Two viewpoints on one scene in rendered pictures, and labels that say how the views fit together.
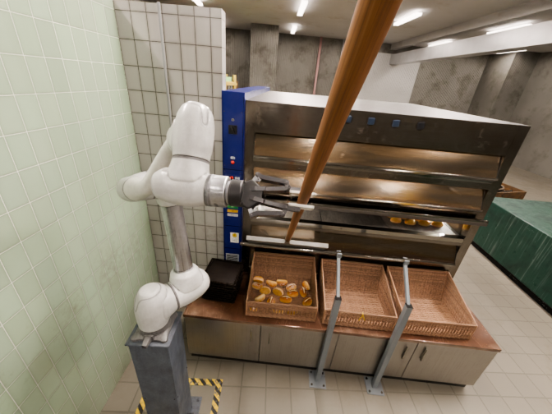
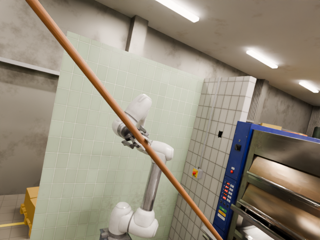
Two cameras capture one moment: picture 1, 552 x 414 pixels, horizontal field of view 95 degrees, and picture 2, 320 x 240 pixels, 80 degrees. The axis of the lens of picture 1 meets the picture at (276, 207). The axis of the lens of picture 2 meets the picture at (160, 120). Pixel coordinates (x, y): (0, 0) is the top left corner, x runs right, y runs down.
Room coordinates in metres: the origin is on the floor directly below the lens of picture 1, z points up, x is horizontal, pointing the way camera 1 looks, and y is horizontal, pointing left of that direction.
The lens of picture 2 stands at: (0.27, -0.80, 2.11)
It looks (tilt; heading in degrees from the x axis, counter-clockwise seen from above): 3 degrees down; 60
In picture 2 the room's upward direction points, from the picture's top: 12 degrees clockwise
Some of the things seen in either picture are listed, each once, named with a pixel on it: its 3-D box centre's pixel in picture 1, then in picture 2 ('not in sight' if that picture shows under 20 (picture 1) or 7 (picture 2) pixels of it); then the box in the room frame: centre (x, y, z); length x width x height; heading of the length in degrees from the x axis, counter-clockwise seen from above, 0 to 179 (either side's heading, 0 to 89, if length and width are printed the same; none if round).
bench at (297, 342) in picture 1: (328, 327); not in sight; (1.58, -0.58, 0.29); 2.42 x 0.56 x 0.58; 89
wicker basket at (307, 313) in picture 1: (282, 283); not in sight; (1.62, -0.11, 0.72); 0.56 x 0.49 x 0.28; 90
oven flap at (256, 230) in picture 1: (351, 243); not in sight; (1.86, -0.69, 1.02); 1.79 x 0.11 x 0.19; 89
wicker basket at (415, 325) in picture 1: (425, 300); not in sight; (1.58, -1.30, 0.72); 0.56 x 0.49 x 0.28; 90
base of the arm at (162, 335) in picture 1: (153, 326); (114, 232); (0.89, 0.59, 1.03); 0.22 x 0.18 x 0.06; 3
